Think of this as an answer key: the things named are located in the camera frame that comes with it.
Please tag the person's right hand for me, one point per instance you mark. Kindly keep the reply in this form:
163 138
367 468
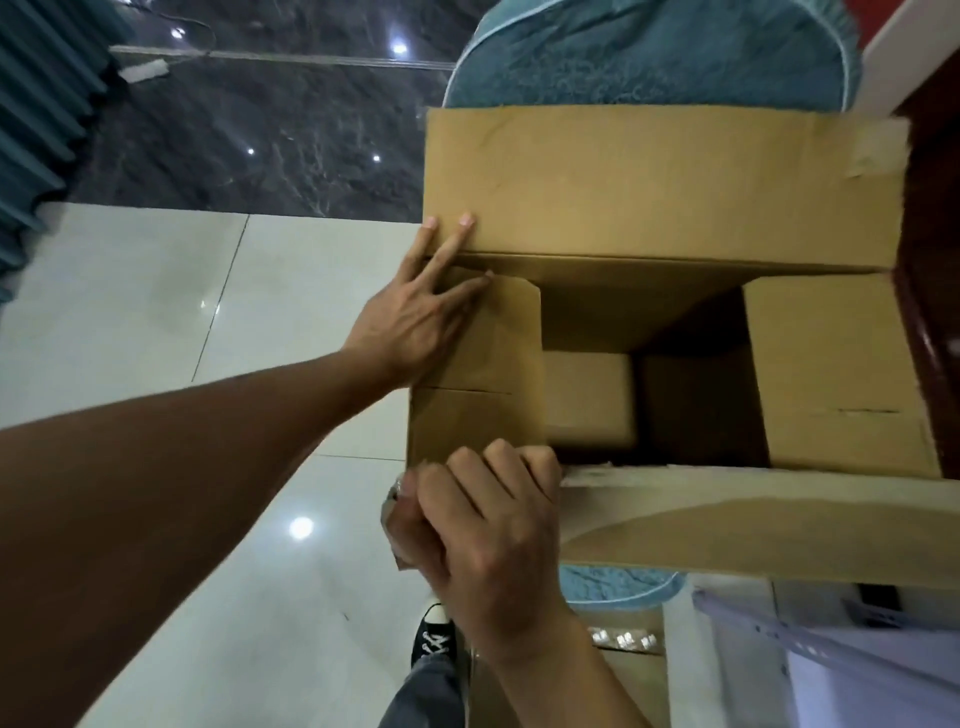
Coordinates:
488 540

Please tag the person's left hand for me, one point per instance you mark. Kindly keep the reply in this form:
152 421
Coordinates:
413 330

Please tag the large brown cardboard box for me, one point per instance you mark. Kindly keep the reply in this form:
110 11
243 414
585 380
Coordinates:
660 180

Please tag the white metal shelving rack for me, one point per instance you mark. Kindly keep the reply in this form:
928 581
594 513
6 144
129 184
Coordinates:
855 660

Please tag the person's left forearm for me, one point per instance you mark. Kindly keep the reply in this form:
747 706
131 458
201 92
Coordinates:
135 525

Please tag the person's grey trouser legs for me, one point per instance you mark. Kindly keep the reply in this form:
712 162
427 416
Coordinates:
428 698

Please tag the black and white sneaker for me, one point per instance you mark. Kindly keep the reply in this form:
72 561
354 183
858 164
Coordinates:
432 638

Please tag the small printed brown carton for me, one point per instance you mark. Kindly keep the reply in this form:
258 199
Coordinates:
638 683

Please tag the teal fabric chair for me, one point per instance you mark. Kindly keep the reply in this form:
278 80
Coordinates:
660 53

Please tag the white power strip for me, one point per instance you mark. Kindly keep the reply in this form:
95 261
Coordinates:
143 69

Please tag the blue pleated curtain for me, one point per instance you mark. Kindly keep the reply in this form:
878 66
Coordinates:
38 135

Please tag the dark wooden door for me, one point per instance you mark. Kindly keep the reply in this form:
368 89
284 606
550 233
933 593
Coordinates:
938 300

